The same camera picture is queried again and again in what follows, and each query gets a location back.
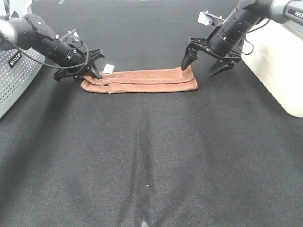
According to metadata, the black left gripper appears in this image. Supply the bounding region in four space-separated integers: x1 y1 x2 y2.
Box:
53 49 105 82

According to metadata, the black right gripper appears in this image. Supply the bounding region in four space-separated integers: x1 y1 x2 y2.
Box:
180 38 241 77

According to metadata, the brown towel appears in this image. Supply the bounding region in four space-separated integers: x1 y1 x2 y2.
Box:
80 66 198 94

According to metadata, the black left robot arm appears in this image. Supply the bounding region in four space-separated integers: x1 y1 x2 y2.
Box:
0 14 104 81

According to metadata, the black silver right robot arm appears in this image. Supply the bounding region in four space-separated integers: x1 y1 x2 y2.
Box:
180 0 303 77

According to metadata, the grey perforated plastic basket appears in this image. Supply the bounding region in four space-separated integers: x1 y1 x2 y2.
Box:
0 0 45 120

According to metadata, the white woven storage box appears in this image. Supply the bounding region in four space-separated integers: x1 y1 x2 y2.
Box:
242 21 303 118

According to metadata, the dark table mat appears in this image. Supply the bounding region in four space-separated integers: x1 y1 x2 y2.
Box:
0 0 303 227

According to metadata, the clear tape strip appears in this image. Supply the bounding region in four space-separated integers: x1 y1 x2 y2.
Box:
139 184 151 227

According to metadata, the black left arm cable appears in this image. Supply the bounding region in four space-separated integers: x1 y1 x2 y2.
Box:
0 33 90 70

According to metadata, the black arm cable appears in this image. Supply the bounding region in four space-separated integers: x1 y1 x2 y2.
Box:
0 33 90 70
241 18 271 55

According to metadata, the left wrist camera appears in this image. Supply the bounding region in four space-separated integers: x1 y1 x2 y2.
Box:
60 29 80 42

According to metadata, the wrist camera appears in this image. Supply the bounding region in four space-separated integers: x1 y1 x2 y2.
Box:
197 11 225 26
60 29 80 42

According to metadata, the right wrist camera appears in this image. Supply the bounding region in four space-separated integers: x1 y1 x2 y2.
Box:
197 11 225 26

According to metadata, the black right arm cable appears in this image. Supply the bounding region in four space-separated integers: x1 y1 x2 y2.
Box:
241 18 271 55

